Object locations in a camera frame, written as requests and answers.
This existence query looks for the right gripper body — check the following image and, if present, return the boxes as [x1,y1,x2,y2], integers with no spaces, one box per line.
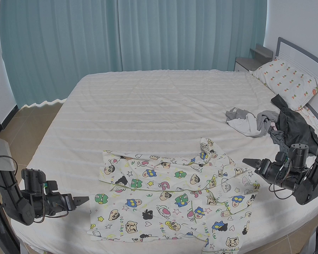
[255,158,285,187]

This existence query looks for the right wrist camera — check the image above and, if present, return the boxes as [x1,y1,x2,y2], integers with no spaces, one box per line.
[275,152,288,166]

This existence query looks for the grey white bedside table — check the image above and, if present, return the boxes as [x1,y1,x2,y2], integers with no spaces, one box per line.
[235,43,274,72]

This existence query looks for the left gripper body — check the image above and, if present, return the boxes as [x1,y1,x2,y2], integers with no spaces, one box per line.
[46,193,76,217]

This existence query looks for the black cable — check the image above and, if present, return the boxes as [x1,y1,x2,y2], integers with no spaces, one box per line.
[0,155,18,179]
[271,183,295,199]
[33,208,69,223]

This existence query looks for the white printed pyjama top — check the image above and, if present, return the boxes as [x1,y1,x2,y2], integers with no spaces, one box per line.
[86,137,261,254]

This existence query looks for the blue-green curtain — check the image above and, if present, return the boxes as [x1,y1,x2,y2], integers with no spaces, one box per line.
[117,0,267,72]
[0,0,120,108]

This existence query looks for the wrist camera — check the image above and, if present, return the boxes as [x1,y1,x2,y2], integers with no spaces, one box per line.
[275,152,288,166]
[44,180,58,195]

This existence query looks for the bed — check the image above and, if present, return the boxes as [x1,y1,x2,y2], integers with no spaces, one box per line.
[11,37,318,254]

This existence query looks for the pile of clothes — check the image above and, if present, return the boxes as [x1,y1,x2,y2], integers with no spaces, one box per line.
[226,94,318,157]

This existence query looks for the white printed pillow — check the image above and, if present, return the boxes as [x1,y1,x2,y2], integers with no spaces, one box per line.
[297,105,318,140]
[252,58,318,111]

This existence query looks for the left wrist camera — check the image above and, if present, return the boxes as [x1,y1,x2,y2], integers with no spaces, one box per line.
[44,180,58,195]

